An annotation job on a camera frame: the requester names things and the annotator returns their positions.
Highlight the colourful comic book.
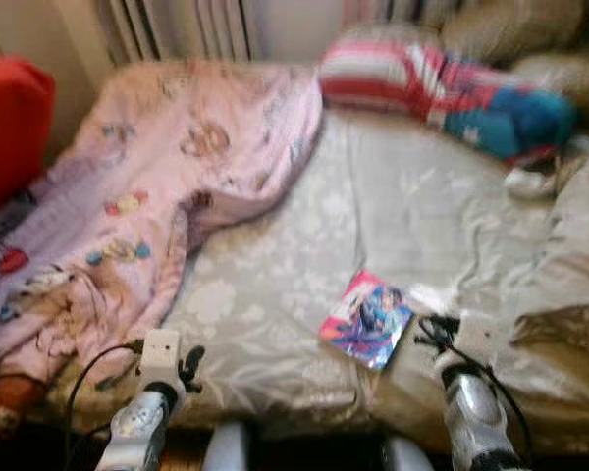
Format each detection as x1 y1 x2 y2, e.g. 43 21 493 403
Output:
319 270 415 371

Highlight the grey left robot leg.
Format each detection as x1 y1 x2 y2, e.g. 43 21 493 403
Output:
201 422 251 471

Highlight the grey robot leg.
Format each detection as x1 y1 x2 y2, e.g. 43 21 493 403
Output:
381 437 438 471
201 422 251 471

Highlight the grey right robot leg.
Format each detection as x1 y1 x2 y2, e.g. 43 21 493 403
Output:
381 437 438 471

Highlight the grey floral bedspread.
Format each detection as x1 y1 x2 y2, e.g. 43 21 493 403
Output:
29 93 589 433

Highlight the white sock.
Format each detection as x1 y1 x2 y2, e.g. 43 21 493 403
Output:
504 162 561 200

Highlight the orange plush toy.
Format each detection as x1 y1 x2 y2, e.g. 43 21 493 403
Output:
0 373 40 433

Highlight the pink cartoon bear blanket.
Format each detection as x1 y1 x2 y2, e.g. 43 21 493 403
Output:
0 59 325 393

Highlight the red white blue striped blanket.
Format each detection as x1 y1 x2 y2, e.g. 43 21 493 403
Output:
319 27 578 163

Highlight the red fabric armchair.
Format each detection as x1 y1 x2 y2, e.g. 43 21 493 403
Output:
0 54 55 222

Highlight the white radiator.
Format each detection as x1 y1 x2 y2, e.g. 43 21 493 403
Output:
98 0 261 65

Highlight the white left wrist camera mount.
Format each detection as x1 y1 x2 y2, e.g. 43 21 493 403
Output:
137 329 183 393

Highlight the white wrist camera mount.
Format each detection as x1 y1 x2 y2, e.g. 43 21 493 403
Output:
456 312 502 369
137 329 183 393

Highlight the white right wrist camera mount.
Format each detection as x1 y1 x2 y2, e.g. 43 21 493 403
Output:
456 312 502 369

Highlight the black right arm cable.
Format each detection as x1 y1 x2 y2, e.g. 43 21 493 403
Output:
437 334 531 462

